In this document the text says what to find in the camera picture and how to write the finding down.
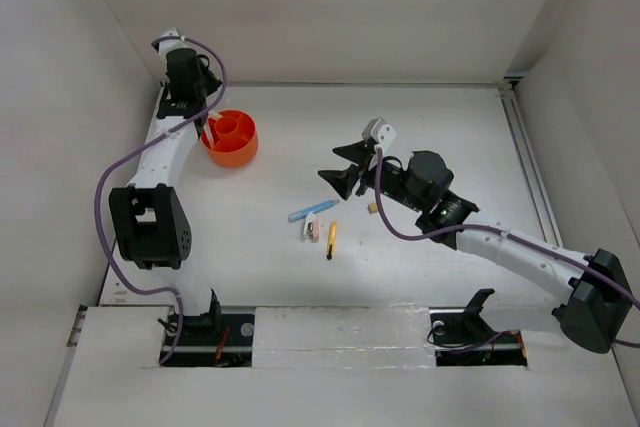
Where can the orange round divided container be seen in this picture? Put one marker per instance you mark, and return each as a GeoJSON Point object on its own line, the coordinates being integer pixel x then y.
{"type": "Point", "coordinates": [235, 137]}

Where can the yellow black-tipped pen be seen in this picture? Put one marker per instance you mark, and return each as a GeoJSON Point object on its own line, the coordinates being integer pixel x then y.
{"type": "Point", "coordinates": [331, 242]}

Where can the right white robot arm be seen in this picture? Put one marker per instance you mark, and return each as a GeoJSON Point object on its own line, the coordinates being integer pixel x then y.
{"type": "Point", "coordinates": [457, 225]}

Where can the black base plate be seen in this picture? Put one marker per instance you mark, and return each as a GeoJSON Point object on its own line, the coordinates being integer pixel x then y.
{"type": "Point", "coordinates": [229, 346]}
{"type": "Point", "coordinates": [465, 340]}

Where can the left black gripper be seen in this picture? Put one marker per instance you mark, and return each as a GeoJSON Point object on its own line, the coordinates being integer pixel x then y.
{"type": "Point", "coordinates": [212, 83]}

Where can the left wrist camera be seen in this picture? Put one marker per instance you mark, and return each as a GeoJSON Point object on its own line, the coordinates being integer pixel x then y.
{"type": "Point", "coordinates": [168, 41]}

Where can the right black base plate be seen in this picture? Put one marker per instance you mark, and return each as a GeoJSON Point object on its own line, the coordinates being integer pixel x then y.
{"type": "Point", "coordinates": [465, 340]}

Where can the aluminium rail frame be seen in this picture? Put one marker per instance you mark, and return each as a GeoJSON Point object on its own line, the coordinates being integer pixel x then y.
{"type": "Point", "coordinates": [535, 182]}

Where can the pink pen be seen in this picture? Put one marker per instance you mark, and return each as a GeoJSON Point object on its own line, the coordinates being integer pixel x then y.
{"type": "Point", "coordinates": [208, 135]}

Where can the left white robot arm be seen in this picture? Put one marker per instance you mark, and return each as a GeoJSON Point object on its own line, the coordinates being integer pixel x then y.
{"type": "Point", "coordinates": [151, 227]}

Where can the blue pen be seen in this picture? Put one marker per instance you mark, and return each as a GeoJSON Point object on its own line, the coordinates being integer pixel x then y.
{"type": "Point", "coordinates": [320, 207]}

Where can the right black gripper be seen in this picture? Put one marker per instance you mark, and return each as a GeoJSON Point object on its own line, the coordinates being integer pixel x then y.
{"type": "Point", "coordinates": [344, 181]}

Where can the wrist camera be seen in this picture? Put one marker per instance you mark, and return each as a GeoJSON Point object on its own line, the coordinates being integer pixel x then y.
{"type": "Point", "coordinates": [168, 41]}
{"type": "Point", "coordinates": [380, 133]}

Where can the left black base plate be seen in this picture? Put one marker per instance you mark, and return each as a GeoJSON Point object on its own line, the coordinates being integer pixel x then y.
{"type": "Point", "coordinates": [229, 346]}

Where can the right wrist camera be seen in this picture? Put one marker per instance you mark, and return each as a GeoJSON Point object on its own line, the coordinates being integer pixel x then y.
{"type": "Point", "coordinates": [380, 133]}

